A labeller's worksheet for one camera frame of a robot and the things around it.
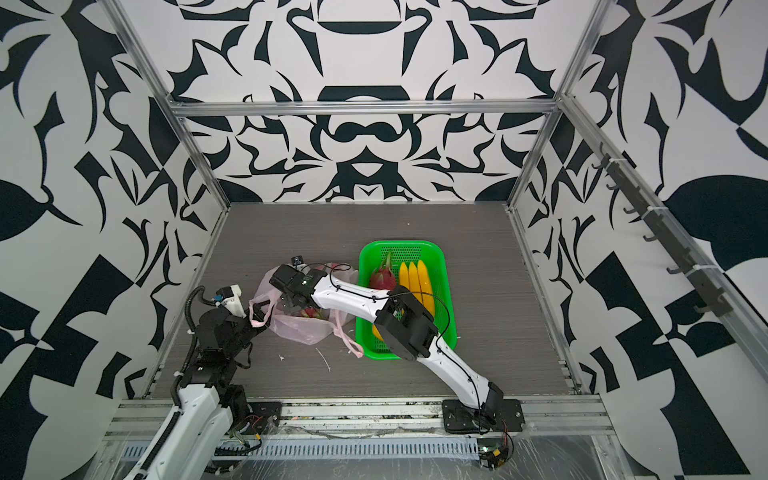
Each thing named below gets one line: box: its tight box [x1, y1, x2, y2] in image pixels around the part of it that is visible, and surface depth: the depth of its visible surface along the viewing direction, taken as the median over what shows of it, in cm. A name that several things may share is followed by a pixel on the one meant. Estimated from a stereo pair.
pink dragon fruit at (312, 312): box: [300, 307, 325, 319], surface depth 87 cm
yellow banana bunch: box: [399, 260, 435, 316], surface depth 96 cm
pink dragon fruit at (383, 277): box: [370, 251, 397, 292], surface depth 95 cm
